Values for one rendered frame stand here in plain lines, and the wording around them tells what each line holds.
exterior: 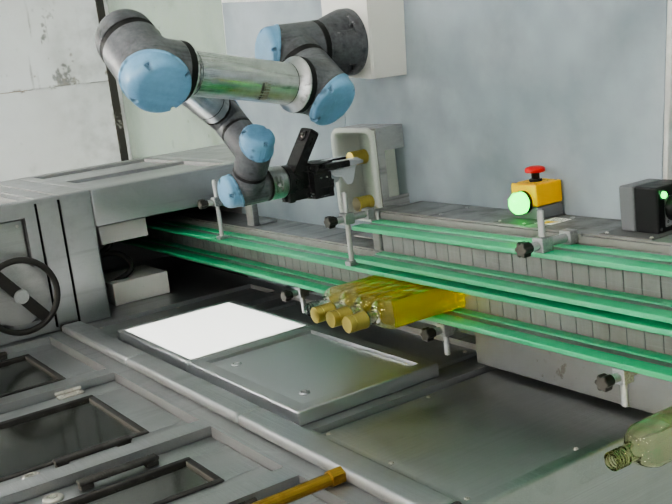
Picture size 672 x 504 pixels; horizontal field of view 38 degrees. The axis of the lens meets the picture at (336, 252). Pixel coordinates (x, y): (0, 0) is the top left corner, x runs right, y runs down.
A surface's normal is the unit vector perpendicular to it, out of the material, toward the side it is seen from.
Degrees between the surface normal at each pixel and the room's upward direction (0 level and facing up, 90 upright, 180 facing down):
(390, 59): 90
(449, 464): 90
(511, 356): 0
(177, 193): 90
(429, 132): 0
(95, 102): 90
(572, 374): 0
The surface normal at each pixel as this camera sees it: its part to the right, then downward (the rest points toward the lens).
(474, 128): -0.82, 0.21
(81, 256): 0.56, 0.11
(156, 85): 0.42, 0.67
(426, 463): -0.11, -0.97
